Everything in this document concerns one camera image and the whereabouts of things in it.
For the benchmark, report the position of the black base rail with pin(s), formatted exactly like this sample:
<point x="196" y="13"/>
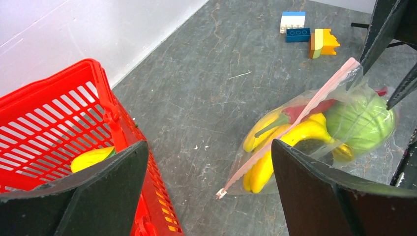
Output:
<point x="405" y="175"/>

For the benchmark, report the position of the clear zip top bag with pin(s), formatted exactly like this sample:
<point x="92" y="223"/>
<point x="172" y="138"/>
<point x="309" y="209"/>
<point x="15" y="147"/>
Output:
<point x="252" y="171"/>

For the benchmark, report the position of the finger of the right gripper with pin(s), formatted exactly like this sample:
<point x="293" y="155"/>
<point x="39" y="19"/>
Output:
<point x="385" y="20"/>
<point x="406" y="86"/>

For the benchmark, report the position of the black microphone stand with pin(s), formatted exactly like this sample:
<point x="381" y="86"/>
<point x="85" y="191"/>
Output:
<point x="398" y="43"/>

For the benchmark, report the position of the red plastic basket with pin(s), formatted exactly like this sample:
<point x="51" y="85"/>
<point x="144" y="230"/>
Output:
<point x="48" y="123"/>

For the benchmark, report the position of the yellow orange toy block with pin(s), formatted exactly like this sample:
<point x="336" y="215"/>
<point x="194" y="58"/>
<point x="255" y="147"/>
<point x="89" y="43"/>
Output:
<point x="322" y="42"/>

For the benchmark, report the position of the blue white toy block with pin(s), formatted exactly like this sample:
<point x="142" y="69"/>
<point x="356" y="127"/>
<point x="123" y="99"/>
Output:
<point x="292" y="25"/>

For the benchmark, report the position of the red chili pepper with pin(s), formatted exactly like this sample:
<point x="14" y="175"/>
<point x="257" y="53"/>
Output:
<point x="287" y="114"/>

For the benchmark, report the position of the pale green cabbage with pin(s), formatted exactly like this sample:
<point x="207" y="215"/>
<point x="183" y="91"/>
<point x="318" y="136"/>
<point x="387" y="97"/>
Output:
<point x="363" y="125"/>

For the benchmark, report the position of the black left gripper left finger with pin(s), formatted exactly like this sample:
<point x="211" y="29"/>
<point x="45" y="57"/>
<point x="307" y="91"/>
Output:
<point x="100" y="200"/>

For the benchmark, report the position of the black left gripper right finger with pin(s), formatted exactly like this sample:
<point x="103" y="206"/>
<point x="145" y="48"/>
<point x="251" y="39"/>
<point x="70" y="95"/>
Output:
<point x="320" y="200"/>

